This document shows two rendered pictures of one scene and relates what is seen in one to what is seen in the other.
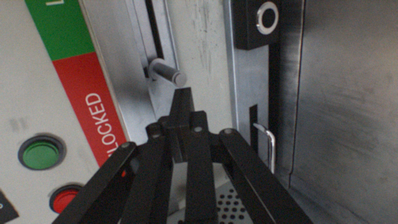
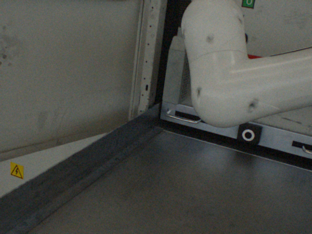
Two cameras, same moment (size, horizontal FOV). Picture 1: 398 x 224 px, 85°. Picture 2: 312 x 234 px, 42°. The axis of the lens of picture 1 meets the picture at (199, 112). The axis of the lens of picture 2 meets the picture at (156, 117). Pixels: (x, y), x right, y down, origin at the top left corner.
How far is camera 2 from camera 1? 89 cm
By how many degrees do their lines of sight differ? 9
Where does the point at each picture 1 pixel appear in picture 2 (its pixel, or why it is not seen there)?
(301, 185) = (157, 130)
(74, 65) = not seen: hidden behind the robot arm
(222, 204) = (185, 86)
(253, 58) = (233, 128)
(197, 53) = not seen: hidden behind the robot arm
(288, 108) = (200, 138)
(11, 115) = (256, 39)
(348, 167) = (173, 144)
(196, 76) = not seen: hidden behind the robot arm
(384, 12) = (236, 162)
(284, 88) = (211, 140)
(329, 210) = (147, 134)
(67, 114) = (249, 52)
